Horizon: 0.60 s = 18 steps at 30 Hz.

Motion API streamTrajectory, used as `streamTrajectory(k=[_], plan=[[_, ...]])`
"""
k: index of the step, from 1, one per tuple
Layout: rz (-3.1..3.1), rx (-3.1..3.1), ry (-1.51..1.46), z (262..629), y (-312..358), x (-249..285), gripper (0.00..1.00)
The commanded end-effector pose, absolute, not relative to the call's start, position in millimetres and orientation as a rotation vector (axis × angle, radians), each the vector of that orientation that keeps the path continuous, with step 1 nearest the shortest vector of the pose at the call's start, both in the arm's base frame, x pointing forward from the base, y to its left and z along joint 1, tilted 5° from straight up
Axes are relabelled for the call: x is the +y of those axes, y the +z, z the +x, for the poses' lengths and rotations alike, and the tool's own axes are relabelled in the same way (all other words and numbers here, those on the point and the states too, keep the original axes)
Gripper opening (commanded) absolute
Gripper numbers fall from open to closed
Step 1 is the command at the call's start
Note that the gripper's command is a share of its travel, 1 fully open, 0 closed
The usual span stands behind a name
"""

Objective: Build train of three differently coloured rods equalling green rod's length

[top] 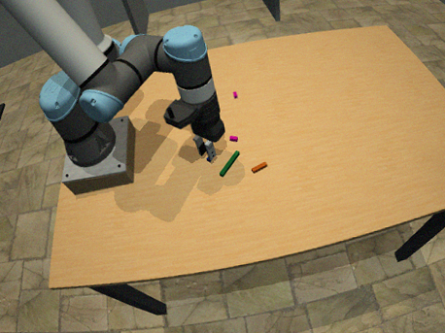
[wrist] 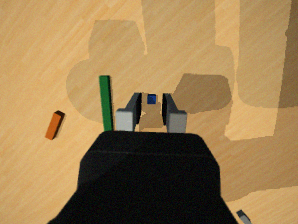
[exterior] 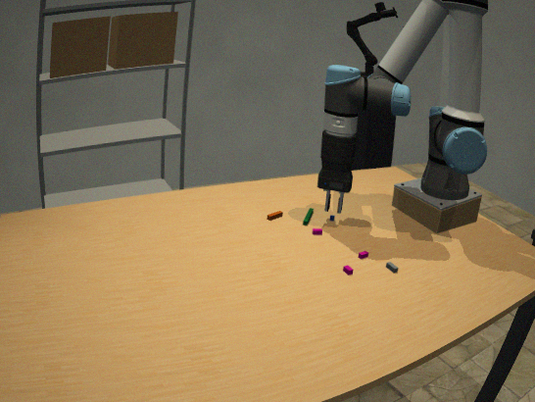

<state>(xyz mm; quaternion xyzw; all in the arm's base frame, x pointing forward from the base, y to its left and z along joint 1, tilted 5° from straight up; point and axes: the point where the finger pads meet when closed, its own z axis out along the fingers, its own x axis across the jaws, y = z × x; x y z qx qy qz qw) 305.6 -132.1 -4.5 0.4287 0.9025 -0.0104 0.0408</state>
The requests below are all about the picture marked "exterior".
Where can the green rod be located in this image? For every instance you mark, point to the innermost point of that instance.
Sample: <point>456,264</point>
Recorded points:
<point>308,217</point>

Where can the orange rod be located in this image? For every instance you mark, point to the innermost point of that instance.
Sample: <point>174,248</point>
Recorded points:
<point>274,215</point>

